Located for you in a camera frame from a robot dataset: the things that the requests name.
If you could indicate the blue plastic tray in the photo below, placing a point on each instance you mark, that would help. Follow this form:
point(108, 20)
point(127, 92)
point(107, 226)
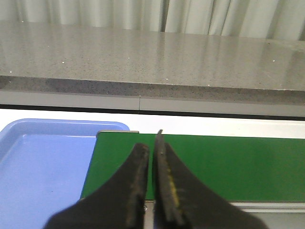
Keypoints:
point(43, 165)

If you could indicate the grey stone countertop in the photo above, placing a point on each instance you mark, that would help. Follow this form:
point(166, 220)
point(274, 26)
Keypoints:
point(43, 64)

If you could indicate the aluminium conveyor frame rail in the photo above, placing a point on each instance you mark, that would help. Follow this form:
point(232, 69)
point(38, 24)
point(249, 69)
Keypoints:
point(274, 210)

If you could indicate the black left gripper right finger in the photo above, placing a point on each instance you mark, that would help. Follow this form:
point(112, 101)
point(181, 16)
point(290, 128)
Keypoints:
point(182, 201)

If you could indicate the white pleated curtain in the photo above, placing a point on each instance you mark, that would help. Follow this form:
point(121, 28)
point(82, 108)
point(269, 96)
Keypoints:
point(272, 19)

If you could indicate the green conveyor belt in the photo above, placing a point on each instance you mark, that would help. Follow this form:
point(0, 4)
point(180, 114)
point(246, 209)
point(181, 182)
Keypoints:
point(110, 151)

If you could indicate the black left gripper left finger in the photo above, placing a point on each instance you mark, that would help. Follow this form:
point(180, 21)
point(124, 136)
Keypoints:
point(117, 204)

